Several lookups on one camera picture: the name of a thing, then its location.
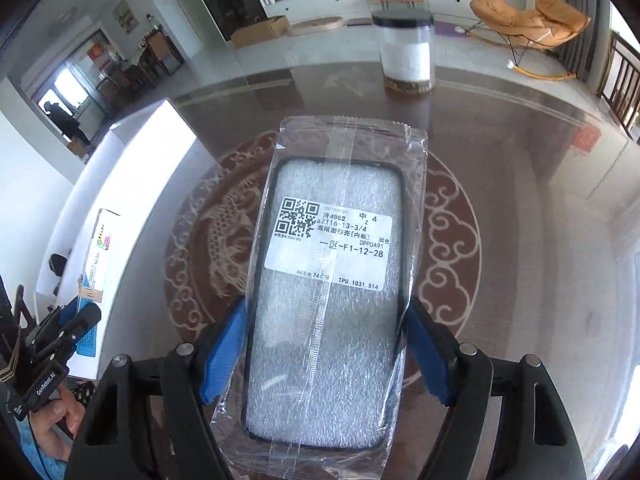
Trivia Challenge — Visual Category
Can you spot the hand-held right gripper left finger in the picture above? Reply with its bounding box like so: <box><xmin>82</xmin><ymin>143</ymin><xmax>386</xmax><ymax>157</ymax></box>
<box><xmin>62</xmin><ymin>296</ymin><xmax>251</xmax><ymax>480</ymax></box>

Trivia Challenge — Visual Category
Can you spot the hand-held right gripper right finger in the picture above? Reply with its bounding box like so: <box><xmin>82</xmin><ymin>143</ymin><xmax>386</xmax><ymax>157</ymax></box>
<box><xmin>402</xmin><ymin>296</ymin><xmax>573</xmax><ymax>480</ymax></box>

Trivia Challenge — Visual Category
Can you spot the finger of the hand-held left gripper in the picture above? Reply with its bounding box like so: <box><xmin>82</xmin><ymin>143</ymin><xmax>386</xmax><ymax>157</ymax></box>
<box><xmin>47</xmin><ymin>304</ymin><xmax>102</xmax><ymax>358</ymax></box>

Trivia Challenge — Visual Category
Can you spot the rhinestone hair claw clip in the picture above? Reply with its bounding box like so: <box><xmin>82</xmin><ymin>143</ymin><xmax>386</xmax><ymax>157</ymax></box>
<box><xmin>70</xmin><ymin>380</ymin><xmax>97</xmax><ymax>411</ymax></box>

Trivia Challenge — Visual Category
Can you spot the blue and white carton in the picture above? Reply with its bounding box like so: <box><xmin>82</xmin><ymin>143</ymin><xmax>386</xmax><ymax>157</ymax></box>
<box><xmin>77</xmin><ymin>208</ymin><xmax>126</xmax><ymax>361</ymax></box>

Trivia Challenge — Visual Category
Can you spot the bagged black phone case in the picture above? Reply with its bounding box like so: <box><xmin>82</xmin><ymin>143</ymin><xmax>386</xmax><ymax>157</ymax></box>
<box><xmin>210</xmin><ymin>116</ymin><xmax>431</xmax><ymax>480</ymax></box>

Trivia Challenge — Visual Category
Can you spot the white foam board box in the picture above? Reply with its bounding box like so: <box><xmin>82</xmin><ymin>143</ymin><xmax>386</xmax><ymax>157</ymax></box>
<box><xmin>32</xmin><ymin>99</ymin><xmax>199</xmax><ymax>411</ymax></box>

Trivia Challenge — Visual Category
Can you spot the person's left forearm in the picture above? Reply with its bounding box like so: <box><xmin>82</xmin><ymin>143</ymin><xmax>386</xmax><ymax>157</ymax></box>
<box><xmin>12</xmin><ymin>420</ymin><xmax>68</xmax><ymax>480</ymax></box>

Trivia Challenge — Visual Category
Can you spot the brown patterned glass desktop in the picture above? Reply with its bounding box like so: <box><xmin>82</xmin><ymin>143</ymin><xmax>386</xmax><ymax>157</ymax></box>
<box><xmin>165</xmin><ymin>57</ymin><xmax>640</xmax><ymax>480</ymax></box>

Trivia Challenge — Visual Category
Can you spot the person's left hand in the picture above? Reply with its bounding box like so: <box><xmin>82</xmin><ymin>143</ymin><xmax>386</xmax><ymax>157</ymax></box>
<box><xmin>27</xmin><ymin>387</ymin><xmax>87</xmax><ymax>466</ymax></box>

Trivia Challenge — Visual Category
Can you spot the wooden dining chair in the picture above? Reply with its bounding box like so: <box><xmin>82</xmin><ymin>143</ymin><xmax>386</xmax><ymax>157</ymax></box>
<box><xmin>145</xmin><ymin>27</ymin><xmax>183</xmax><ymax>76</ymax></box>
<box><xmin>102</xmin><ymin>62</ymin><xmax>136</xmax><ymax>93</ymax></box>

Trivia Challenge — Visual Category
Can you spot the wooden dining table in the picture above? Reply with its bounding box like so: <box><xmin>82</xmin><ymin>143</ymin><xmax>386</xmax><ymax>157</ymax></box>
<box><xmin>132</xmin><ymin>42</ymin><xmax>173</xmax><ymax>81</ymax></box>

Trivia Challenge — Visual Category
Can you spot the clear jar with black lid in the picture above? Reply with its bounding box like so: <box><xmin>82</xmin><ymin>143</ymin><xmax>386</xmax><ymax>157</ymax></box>
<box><xmin>371</xmin><ymin>9</ymin><xmax>436</xmax><ymax>96</ymax></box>

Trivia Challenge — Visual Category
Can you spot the large cardboard box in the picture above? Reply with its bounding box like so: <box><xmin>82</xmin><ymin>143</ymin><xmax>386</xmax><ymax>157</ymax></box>
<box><xmin>231</xmin><ymin>15</ymin><xmax>291</xmax><ymax>48</ymax></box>

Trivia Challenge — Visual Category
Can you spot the dark wooden slatted chair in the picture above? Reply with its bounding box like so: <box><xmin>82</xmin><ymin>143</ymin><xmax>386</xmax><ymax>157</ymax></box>
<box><xmin>597</xmin><ymin>30</ymin><xmax>640</xmax><ymax>131</ymax></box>

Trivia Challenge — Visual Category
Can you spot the round wooden floor cushion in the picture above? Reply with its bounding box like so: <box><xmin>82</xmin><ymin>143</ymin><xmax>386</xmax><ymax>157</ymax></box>
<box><xmin>287</xmin><ymin>16</ymin><xmax>345</xmax><ymax>37</ymax></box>

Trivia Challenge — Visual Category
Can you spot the orange rocking chair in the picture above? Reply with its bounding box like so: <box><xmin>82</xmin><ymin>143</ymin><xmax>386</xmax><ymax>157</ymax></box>
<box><xmin>469</xmin><ymin>0</ymin><xmax>592</xmax><ymax>81</ymax></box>

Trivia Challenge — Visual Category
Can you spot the white television cabinet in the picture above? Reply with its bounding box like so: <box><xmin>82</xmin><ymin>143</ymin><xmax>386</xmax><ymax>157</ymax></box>
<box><xmin>262</xmin><ymin>0</ymin><xmax>481</xmax><ymax>26</ymax></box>

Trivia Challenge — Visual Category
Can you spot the grey curtain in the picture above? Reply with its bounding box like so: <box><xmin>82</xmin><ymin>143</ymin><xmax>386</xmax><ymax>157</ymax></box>
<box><xmin>565</xmin><ymin>0</ymin><xmax>613</xmax><ymax>81</ymax></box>

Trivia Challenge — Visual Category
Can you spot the framed wall painting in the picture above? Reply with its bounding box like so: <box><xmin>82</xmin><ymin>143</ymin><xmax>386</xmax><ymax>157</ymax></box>
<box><xmin>112</xmin><ymin>0</ymin><xmax>133</xmax><ymax>36</ymax></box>

